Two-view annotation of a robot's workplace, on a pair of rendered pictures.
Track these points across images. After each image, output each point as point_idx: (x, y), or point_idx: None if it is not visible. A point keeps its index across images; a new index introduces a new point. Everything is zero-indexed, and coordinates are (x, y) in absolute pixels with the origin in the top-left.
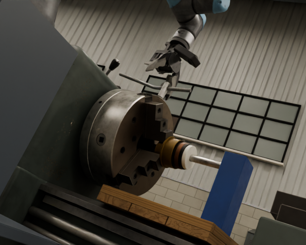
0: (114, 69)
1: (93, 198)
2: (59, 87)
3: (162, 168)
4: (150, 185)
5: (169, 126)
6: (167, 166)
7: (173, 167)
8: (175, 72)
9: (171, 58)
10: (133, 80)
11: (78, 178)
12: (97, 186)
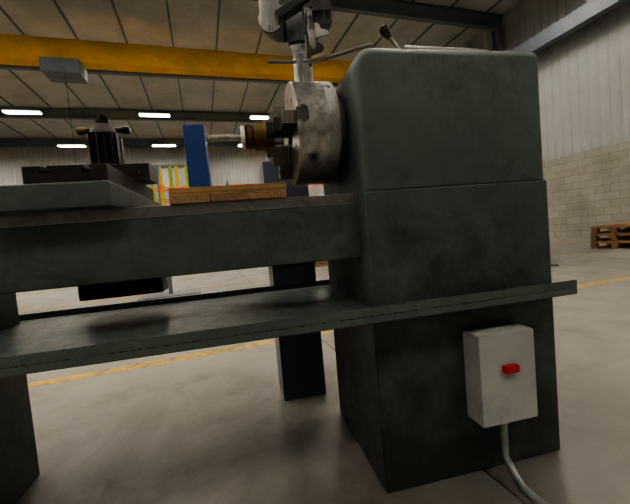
0: (386, 35)
1: (347, 189)
2: (264, 180)
3: (297, 126)
4: (298, 154)
5: (290, 91)
6: (260, 150)
7: (255, 150)
8: (305, 24)
9: (303, 25)
10: (345, 54)
11: (337, 185)
12: (346, 177)
